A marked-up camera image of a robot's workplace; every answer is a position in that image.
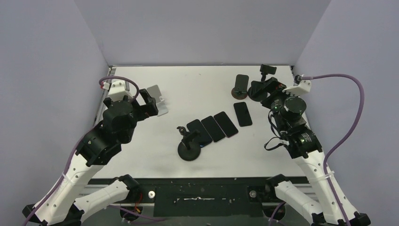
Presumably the tall black tripod stand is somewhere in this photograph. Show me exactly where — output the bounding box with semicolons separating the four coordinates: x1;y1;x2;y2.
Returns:
176;126;201;161

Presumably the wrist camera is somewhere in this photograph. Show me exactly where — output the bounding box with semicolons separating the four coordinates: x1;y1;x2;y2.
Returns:
282;74;311;97
99;79;133;101

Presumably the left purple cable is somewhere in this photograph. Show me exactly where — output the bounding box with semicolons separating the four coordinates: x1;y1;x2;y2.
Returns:
22;75;140;226

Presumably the wooden base phone stand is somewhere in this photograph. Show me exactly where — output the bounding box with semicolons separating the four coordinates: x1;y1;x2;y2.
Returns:
231;74;249;100

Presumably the white metal phone stand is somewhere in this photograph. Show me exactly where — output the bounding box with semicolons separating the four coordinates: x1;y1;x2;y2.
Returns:
147;85;168;117

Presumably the black round base stand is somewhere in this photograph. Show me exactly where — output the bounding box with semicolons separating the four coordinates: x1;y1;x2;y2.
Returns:
247;64;277;102

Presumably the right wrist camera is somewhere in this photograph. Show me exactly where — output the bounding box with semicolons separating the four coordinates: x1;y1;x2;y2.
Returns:
282;74;311;97

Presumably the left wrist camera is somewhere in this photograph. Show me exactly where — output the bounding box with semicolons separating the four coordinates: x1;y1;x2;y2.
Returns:
99;79;133;101

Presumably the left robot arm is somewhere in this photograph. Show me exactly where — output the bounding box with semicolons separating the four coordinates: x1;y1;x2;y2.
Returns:
23;89;158;226

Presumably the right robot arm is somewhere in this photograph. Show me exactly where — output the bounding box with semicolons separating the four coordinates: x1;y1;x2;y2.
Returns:
248;76;371;226

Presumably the phone from wooden stand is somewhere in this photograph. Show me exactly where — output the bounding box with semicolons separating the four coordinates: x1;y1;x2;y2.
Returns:
200;116;226;143

